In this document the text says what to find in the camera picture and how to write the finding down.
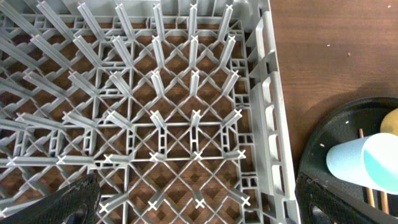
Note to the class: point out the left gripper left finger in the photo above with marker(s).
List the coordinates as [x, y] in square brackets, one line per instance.
[75, 203]

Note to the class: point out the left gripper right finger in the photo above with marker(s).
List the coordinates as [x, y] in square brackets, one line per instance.
[319, 203]

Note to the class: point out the wooden chopstick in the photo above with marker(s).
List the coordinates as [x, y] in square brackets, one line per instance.
[384, 202]
[369, 192]

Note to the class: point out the light blue cup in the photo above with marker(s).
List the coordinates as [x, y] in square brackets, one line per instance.
[369, 162]

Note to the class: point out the yellow bowl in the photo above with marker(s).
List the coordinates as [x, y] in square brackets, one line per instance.
[390, 123]

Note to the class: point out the grey plastic dishwasher rack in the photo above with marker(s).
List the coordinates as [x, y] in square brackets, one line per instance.
[176, 106]

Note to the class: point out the round black tray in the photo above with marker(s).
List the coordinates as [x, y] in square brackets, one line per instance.
[342, 125]

